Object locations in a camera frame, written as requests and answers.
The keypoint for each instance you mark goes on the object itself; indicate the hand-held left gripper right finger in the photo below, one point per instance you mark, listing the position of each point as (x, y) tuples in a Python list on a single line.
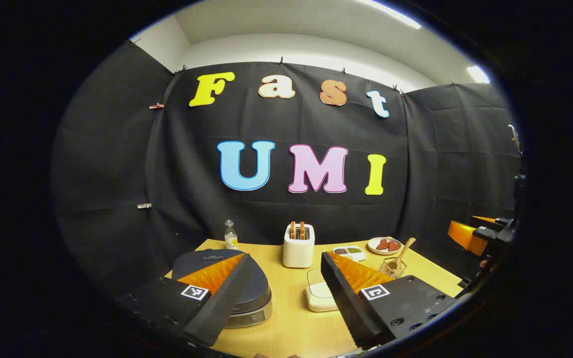
[(341, 298)]

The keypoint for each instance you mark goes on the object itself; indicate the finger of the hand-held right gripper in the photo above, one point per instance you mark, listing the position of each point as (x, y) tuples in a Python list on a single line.
[(465, 236), (485, 219)]

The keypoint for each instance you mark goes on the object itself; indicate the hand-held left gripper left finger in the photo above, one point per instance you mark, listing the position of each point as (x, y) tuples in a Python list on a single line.
[(227, 298)]

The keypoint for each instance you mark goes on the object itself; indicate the clear plastic rice box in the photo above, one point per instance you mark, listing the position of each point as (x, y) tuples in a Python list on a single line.
[(319, 298)]

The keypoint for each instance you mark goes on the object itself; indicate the dark grey rice cooker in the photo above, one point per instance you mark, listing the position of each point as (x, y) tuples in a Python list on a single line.
[(199, 259)]

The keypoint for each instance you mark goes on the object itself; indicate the wooden spoon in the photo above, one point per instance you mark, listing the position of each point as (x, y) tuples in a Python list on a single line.
[(406, 251)]

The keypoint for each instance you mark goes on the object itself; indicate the white divided bean dish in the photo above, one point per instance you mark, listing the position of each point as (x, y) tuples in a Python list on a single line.
[(351, 252)]

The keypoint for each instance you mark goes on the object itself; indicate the round white plate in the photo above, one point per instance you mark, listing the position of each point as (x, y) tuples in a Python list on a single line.
[(373, 247)]

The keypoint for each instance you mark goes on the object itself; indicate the small glass bottle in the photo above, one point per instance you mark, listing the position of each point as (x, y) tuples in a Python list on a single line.
[(231, 236)]

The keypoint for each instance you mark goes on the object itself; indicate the white toaster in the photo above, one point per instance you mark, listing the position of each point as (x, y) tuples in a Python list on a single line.
[(297, 251)]

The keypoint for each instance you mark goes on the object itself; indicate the red meat slice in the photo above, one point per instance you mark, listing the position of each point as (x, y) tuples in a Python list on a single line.
[(394, 245), (382, 244)]

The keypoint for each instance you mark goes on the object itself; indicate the toast slice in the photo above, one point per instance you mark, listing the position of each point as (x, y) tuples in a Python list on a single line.
[(302, 229), (293, 229)]

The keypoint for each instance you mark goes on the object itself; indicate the black backdrop cloth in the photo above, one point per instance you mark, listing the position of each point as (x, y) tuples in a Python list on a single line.
[(167, 174)]

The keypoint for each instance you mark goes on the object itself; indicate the long ceiling light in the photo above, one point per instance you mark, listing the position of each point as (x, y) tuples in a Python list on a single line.
[(478, 74)]

